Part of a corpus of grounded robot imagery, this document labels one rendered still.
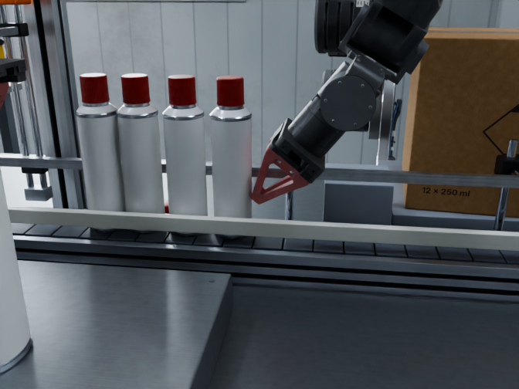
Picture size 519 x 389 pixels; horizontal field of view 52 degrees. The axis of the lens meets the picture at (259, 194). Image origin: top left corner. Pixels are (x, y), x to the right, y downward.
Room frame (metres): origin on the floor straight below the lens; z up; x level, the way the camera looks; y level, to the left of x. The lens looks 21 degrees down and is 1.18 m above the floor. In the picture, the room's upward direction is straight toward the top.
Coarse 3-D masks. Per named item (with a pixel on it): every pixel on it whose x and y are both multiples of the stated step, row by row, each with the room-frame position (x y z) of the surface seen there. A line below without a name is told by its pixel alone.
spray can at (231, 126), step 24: (240, 96) 0.64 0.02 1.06; (216, 120) 0.63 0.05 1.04; (240, 120) 0.63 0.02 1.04; (216, 144) 0.63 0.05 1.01; (240, 144) 0.63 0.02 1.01; (216, 168) 0.63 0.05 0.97; (240, 168) 0.63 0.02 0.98; (216, 192) 0.63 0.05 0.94; (240, 192) 0.63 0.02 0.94; (216, 216) 0.64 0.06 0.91; (240, 216) 0.63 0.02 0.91
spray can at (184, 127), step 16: (176, 80) 0.64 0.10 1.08; (192, 80) 0.65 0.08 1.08; (176, 96) 0.64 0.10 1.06; (192, 96) 0.65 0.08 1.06; (176, 112) 0.64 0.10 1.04; (192, 112) 0.64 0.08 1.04; (176, 128) 0.63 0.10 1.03; (192, 128) 0.64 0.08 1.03; (176, 144) 0.63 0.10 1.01; (192, 144) 0.64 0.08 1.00; (176, 160) 0.63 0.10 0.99; (192, 160) 0.63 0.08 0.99; (176, 176) 0.63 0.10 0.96; (192, 176) 0.63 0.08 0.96; (176, 192) 0.63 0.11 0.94; (192, 192) 0.63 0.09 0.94; (176, 208) 0.64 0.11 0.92; (192, 208) 0.63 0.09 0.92
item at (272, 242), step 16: (16, 224) 0.67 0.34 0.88; (32, 224) 0.67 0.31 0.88; (112, 240) 0.63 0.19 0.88; (128, 240) 0.62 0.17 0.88; (144, 240) 0.62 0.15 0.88; (160, 240) 0.62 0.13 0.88; (176, 240) 0.62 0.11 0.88; (192, 240) 0.62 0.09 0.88; (208, 240) 0.62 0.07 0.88; (224, 240) 0.63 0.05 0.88; (240, 240) 0.62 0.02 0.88; (256, 240) 0.62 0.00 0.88; (272, 240) 0.62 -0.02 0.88; (288, 240) 0.62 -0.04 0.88; (304, 240) 0.62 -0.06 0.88; (320, 240) 0.62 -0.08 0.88; (384, 256) 0.58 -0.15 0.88; (400, 256) 0.58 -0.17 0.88; (416, 256) 0.58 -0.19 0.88; (432, 256) 0.58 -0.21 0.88; (448, 256) 0.58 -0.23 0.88; (464, 256) 0.58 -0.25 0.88; (480, 256) 0.58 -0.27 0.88; (496, 256) 0.58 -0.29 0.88; (512, 256) 0.58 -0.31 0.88
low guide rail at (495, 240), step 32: (64, 224) 0.63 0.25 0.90; (96, 224) 0.63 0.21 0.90; (128, 224) 0.62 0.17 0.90; (160, 224) 0.62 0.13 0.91; (192, 224) 0.61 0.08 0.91; (224, 224) 0.61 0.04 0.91; (256, 224) 0.60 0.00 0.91; (288, 224) 0.60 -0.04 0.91; (320, 224) 0.60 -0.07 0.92; (352, 224) 0.60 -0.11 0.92
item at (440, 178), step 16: (0, 160) 0.72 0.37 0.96; (16, 160) 0.72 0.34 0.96; (32, 160) 0.72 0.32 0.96; (48, 160) 0.71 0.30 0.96; (64, 160) 0.71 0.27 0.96; (80, 160) 0.71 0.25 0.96; (256, 176) 0.68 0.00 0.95; (272, 176) 0.67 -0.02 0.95; (320, 176) 0.67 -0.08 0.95; (336, 176) 0.66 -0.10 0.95; (352, 176) 0.66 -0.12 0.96; (368, 176) 0.66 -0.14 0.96; (384, 176) 0.65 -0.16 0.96; (400, 176) 0.65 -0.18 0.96; (416, 176) 0.65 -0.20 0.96; (432, 176) 0.65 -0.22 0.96; (448, 176) 0.64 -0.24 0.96; (464, 176) 0.64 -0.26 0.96; (480, 176) 0.64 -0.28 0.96; (496, 176) 0.64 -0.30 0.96; (512, 176) 0.64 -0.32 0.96
